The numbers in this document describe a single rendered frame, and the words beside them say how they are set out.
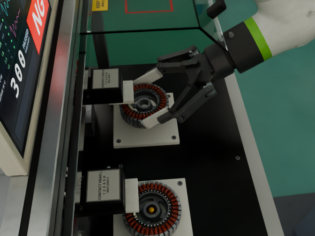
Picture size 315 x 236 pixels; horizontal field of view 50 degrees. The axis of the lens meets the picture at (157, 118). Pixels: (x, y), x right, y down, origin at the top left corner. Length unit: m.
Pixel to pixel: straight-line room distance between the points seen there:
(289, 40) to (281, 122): 1.22
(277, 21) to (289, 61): 1.56
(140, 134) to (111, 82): 0.15
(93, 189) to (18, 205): 0.23
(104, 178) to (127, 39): 0.59
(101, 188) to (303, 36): 0.46
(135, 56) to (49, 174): 0.69
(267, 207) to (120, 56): 0.57
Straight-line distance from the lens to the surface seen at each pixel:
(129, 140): 0.78
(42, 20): 0.48
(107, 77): 0.71
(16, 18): 0.39
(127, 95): 0.73
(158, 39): 1.07
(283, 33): 0.69
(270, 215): 0.76
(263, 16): 0.70
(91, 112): 0.78
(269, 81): 2.08
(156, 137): 0.78
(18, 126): 0.36
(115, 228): 0.69
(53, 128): 0.40
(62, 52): 0.49
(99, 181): 0.57
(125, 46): 1.05
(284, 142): 1.83
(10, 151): 0.34
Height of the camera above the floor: 1.42
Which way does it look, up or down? 52 degrees down
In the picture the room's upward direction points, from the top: straight up
